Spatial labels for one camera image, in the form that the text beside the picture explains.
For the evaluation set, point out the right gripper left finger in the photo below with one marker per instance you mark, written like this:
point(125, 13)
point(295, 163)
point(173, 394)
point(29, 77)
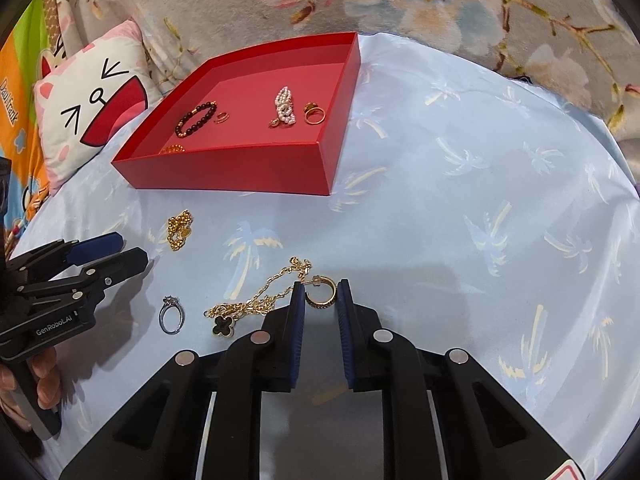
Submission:
point(199, 416)

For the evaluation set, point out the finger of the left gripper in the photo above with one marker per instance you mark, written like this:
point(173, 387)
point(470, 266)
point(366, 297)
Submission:
point(99, 276)
point(80, 252)

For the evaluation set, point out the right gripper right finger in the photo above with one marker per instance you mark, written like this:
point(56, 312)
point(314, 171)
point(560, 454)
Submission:
point(444, 415)

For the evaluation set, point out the gold cuff bangle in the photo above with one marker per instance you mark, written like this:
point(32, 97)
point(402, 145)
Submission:
point(172, 149)

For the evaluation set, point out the small gold hoop earring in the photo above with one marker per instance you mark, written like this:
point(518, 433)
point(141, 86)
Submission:
point(222, 117)

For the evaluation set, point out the left hand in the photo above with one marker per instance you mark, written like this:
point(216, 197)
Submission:
point(44, 366)

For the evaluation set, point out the white cat face pillow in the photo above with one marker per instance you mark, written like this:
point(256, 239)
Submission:
point(83, 102)

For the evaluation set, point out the red cardboard tray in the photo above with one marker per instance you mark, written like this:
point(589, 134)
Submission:
point(289, 104)

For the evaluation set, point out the grey floral fleece blanket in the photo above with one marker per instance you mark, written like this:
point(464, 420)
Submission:
point(584, 50)

